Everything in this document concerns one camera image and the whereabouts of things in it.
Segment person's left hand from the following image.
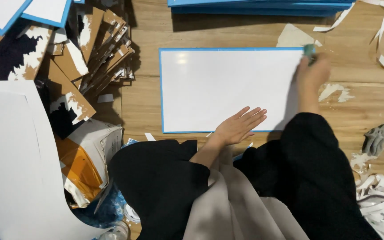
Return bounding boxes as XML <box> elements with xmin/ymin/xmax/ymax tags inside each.
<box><xmin>212</xmin><ymin>106</ymin><xmax>268</xmax><ymax>146</ymax></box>

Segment person's right hand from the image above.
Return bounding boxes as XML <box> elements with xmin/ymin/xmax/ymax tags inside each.
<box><xmin>296</xmin><ymin>53</ymin><xmax>331</xmax><ymax>101</ymax></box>

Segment green scraper tool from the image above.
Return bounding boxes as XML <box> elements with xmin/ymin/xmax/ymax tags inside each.
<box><xmin>303</xmin><ymin>43</ymin><xmax>317</xmax><ymax>66</ymax></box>

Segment white torn paper residue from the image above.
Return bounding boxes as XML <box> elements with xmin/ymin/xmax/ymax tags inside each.
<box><xmin>318</xmin><ymin>83</ymin><xmax>355</xmax><ymax>103</ymax></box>

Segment torn beige paper scrap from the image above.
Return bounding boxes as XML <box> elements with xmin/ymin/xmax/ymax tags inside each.
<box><xmin>276</xmin><ymin>23</ymin><xmax>323</xmax><ymax>48</ymax></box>

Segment long white paper strips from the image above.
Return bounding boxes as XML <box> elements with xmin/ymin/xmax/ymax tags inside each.
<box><xmin>313</xmin><ymin>0</ymin><xmax>384</xmax><ymax>70</ymax></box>

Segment stack of blue framed boards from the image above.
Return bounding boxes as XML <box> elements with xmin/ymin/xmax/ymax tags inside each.
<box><xmin>167</xmin><ymin>0</ymin><xmax>356</xmax><ymax>18</ymax></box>

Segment grey cloth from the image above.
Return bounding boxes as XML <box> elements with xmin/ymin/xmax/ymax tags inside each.
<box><xmin>362</xmin><ymin>121</ymin><xmax>384</xmax><ymax>157</ymax></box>

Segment heap of white paper strips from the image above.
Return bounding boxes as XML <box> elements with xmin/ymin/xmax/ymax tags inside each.
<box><xmin>350</xmin><ymin>152</ymin><xmax>384</xmax><ymax>240</ymax></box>

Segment person's beige skirt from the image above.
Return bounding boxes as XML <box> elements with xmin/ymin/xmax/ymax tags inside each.
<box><xmin>183</xmin><ymin>146</ymin><xmax>310</xmax><ymax>240</ymax></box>

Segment person's black top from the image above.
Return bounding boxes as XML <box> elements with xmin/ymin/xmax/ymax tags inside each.
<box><xmin>108</xmin><ymin>112</ymin><xmax>382</xmax><ymax>240</ymax></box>

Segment white tape roll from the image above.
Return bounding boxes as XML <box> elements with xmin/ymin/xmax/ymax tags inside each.
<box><xmin>123</xmin><ymin>203</ymin><xmax>141</xmax><ymax>223</ymax></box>

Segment white and orange carton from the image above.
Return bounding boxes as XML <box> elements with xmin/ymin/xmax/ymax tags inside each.
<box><xmin>55</xmin><ymin>119</ymin><xmax>124</xmax><ymax>209</ymax></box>

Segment blue plastic bag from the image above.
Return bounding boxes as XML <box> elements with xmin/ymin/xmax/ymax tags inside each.
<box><xmin>74</xmin><ymin>138</ymin><xmax>140</xmax><ymax>230</ymax></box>

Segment heap of torn brown cardboards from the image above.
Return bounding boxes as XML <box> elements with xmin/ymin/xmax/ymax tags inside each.
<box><xmin>0</xmin><ymin>2</ymin><xmax>136</xmax><ymax>140</ymax></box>

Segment clear plastic bottle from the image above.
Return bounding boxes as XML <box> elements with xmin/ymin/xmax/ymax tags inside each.
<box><xmin>98</xmin><ymin>221</ymin><xmax>130</xmax><ymax>240</ymax></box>

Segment large curled white sheets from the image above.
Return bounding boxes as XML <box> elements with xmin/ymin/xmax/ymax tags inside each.
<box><xmin>0</xmin><ymin>80</ymin><xmax>113</xmax><ymax>240</ymax></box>

